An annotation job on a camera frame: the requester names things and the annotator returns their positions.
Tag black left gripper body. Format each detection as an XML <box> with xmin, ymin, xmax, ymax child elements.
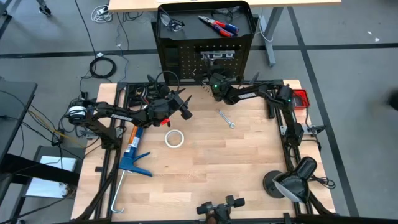
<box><xmin>149</xmin><ymin>85</ymin><xmax>193</xmax><ymax>125</ymax></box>

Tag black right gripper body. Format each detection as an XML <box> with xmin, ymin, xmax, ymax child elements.
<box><xmin>209</xmin><ymin>73</ymin><xmax>237</xmax><ymax>104</ymax></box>

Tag silver combination wrench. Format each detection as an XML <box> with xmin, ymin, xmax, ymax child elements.
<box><xmin>217</xmin><ymin>109</ymin><xmax>236</xmax><ymax>129</ymax></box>

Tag white tape roll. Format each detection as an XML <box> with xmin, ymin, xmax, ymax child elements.
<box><xmin>164</xmin><ymin>129</ymin><xmax>185</xmax><ymax>149</ymax></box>

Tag red blue handled pliers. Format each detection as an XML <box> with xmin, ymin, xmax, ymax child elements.
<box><xmin>198</xmin><ymin>15</ymin><xmax>240</xmax><ymax>39</ymax></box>

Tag black frame safety glasses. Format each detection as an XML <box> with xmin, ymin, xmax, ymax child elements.
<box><xmin>212</xmin><ymin>6</ymin><xmax>242</xmax><ymax>19</ymax></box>
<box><xmin>159</xmin><ymin>11</ymin><xmax>186</xmax><ymax>33</ymax></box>

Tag black work gloves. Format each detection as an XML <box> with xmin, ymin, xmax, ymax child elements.
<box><xmin>127</xmin><ymin>83</ymin><xmax>156</xmax><ymax>106</ymax></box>

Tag black pegboard cart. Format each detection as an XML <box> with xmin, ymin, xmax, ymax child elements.
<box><xmin>151</xmin><ymin>0</ymin><xmax>259</xmax><ymax>85</ymax></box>

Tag blue caulking gun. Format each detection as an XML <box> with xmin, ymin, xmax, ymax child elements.
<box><xmin>111</xmin><ymin>124</ymin><xmax>154</xmax><ymax>215</ymax></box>

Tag red plastic bin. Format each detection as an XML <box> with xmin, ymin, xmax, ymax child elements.
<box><xmin>292</xmin><ymin>89</ymin><xmax>311</xmax><ymax>110</ymax></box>

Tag wooden desk grey legs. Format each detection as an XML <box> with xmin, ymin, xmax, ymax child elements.
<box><xmin>108</xmin><ymin>0</ymin><xmax>342</xmax><ymax>68</ymax></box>

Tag black desk lamp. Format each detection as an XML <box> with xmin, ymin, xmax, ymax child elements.
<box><xmin>262</xmin><ymin>156</ymin><xmax>318</xmax><ymax>205</ymax></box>

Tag black metal beam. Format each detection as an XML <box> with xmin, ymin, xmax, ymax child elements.
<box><xmin>0</xmin><ymin>153</ymin><xmax>81</xmax><ymax>187</ymax></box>

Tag black side table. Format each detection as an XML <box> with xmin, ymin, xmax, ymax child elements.
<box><xmin>0</xmin><ymin>76</ymin><xmax>39</xmax><ymax>166</ymax></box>

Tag black aluminium table frame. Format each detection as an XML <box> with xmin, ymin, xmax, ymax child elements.
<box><xmin>73</xmin><ymin>79</ymin><xmax>336</xmax><ymax>224</ymax></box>

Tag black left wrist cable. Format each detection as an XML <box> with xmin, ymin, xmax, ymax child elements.
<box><xmin>154</xmin><ymin>70</ymin><xmax>181</xmax><ymax>94</ymax></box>

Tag coiled black cable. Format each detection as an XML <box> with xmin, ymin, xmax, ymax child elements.
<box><xmin>89</xmin><ymin>56</ymin><xmax>118</xmax><ymax>80</ymax></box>

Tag coiled white cable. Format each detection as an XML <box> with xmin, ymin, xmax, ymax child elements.
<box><xmin>90</xmin><ymin>4</ymin><xmax>114</xmax><ymax>24</ymax></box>

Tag black leader arm handle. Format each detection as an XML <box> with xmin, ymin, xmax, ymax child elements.
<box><xmin>195</xmin><ymin>195</ymin><xmax>246</xmax><ymax>224</ymax></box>

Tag black lamp power cord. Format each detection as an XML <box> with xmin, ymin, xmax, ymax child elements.
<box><xmin>310</xmin><ymin>174</ymin><xmax>337</xmax><ymax>190</ymax></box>

